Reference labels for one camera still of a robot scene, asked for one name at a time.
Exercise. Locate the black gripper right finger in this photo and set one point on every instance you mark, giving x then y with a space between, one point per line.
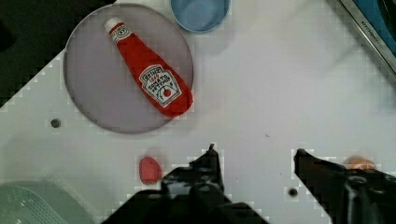
349 196

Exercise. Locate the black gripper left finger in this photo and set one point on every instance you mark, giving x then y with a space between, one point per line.
204 171

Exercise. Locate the red ketchup bottle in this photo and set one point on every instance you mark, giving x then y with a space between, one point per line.
160 83

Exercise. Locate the grey round plate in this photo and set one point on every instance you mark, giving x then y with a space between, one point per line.
97 78

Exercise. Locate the orange slice toy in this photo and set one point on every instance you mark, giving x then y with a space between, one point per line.
359 163

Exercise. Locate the red strawberry toy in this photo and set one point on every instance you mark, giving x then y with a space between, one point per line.
150 171

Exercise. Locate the blue bowl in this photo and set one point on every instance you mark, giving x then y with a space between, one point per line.
200 16

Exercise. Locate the green colander basket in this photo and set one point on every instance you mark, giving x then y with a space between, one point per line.
39 202

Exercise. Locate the silver toaster oven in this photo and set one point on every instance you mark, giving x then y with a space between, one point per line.
376 21

